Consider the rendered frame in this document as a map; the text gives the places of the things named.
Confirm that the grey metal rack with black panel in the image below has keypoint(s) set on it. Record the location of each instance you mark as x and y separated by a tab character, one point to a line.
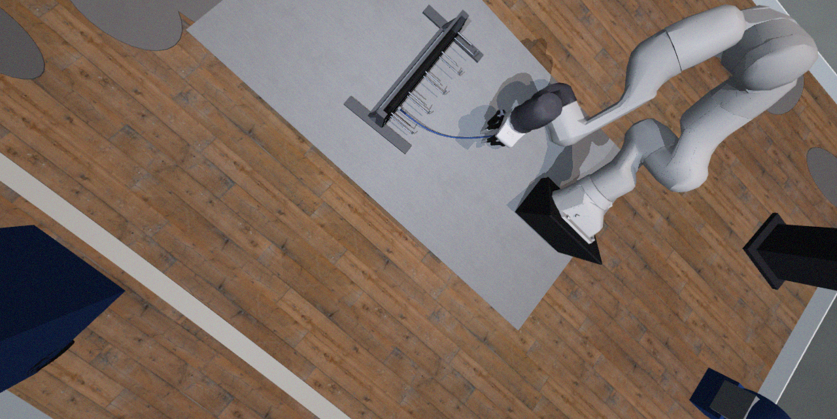
377	120

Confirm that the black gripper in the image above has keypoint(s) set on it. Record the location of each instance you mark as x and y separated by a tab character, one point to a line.
498	116

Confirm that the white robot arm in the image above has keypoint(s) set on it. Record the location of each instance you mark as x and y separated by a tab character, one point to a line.
762	48

